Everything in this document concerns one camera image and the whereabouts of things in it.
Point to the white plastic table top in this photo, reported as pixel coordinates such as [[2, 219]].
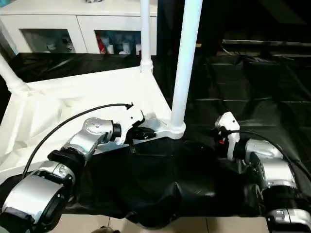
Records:
[[73, 97]]

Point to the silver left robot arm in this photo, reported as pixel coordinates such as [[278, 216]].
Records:
[[92, 133]]

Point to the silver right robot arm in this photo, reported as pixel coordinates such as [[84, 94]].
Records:
[[272, 165]]

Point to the black work mat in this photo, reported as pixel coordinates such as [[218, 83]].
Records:
[[243, 121]]

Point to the black left robot foot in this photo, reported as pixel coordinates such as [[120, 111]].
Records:
[[103, 229]]

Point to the white glass-door cabinet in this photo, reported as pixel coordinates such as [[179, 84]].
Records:
[[80, 19]]

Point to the black furniture unit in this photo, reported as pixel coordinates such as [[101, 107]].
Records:
[[267, 19]]

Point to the silver metal bowl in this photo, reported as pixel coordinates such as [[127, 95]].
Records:
[[93, 1]]

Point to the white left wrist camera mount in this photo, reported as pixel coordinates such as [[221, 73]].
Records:
[[130, 119]]

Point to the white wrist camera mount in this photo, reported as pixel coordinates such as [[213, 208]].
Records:
[[229, 126], [130, 119]]

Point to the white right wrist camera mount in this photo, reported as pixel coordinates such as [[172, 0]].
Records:
[[229, 126]]

